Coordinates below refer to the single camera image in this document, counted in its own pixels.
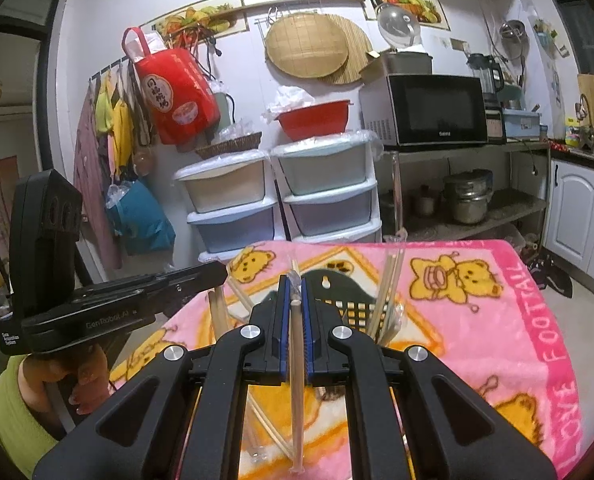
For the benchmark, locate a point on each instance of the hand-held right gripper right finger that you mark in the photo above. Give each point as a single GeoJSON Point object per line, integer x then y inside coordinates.
{"type": "Point", "coordinates": [310, 330]}

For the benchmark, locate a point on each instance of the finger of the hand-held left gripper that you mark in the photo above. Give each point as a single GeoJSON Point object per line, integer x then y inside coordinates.
{"type": "Point", "coordinates": [197, 274]}
{"type": "Point", "coordinates": [177, 297]}

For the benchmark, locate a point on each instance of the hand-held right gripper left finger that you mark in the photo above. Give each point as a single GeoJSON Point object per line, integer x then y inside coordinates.
{"type": "Point", "coordinates": [283, 320]}

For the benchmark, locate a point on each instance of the wooden chopsticks pair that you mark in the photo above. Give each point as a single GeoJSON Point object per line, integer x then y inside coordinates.
{"type": "Point", "coordinates": [219, 312]}
{"type": "Point", "coordinates": [389, 285]}
{"type": "Point", "coordinates": [239, 294]}
{"type": "Point", "coordinates": [297, 410]}
{"type": "Point", "coordinates": [269, 432]}

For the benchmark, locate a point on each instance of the dark grey utensil basket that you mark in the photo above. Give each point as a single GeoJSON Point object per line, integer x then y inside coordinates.
{"type": "Point", "coordinates": [362, 312]}

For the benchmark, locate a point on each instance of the person's left forearm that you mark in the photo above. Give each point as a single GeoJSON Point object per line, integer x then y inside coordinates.
{"type": "Point", "coordinates": [7, 425]}

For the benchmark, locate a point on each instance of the person's left hand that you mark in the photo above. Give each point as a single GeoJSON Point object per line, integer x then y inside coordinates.
{"type": "Point", "coordinates": [89, 380]}

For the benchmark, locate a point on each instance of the teal cloth bag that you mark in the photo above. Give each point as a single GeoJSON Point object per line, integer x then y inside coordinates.
{"type": "Point", "coordinates": [142, 220]}

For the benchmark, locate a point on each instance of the pink hanging towel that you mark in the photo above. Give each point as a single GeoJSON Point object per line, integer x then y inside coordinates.
{"type": "Point", "coordinates": [92, 180]}

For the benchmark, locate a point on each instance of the white plastic drawer unit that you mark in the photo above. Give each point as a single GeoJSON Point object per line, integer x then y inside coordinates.
{"type": "Point", "coordinates": [327, 175]}
{"type": "Point", "coordinates": [227, 195]}

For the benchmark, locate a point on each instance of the wicker basket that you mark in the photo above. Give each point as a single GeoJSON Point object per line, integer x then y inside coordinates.
{"type": "Point", "coordinates": [227, 146]}

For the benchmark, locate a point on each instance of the yellow hanging cloths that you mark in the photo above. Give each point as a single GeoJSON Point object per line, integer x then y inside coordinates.
{"type": "Point", "coordinates": [117, 120]}

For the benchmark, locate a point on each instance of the pink bear printed blanket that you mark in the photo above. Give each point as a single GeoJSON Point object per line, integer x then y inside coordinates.
{"type": "Point", "coordinates": [477, 320]}

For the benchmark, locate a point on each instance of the red shopping bag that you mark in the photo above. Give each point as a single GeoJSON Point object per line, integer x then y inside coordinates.
{"type": "Point", "coordinates": [177, 95]}

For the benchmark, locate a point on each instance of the red plastic basin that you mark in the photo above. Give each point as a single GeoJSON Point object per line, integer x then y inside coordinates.
{"type": "Point", "coordinates": [314, 120]}

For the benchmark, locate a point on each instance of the metal kitchen shelf rack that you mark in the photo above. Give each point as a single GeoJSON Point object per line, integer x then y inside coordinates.
{"type": "Point", "coordinates": [477, 210]}

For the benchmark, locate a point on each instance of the steel stacked pots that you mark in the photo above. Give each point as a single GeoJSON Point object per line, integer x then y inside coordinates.
{"type": "Point", "coordinates": [469, 195]}

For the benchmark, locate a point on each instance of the dark shoes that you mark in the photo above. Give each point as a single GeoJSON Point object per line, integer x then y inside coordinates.
{"type": "Point", "coordinates": [552, 272]}

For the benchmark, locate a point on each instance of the black microwave oven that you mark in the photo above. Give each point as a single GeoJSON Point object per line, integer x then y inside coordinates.
{"type": "Point", "coordinates": [427, 110]}

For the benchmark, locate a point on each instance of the round bamboo tray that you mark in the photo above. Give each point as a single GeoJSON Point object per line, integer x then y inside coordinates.
{"type": "Point", "coordinates": [304, 45]}

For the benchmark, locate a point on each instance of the round bamboo mat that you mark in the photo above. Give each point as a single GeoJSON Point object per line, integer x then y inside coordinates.
{"type": "Point", "coordinates": [359, 55]}

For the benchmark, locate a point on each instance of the white kitchen cabinet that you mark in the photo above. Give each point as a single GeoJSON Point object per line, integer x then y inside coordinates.
{"type": "Point", "coordinates": [577, 215]}

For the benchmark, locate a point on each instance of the light blue toaster box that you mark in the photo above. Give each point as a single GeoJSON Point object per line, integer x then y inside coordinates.
{"type": "Point", "coordinates": [523, 125]}

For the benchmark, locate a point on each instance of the blender with dark lid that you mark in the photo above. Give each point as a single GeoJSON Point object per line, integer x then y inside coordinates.
{"type": "Point", "coordinates": [484, 77]}

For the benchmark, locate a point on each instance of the glass pot lid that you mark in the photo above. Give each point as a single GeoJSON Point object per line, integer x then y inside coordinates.
{"type": "Point", "coordinates": [397, 25]}

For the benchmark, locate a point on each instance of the kitchen faucet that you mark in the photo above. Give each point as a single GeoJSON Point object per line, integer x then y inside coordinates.
{"type": "Point", "coordinates": [588, 120]}

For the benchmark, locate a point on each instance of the steel hanging strainer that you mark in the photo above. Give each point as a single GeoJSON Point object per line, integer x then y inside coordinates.
{"type": "Point", "coordinates": [514, 37]}

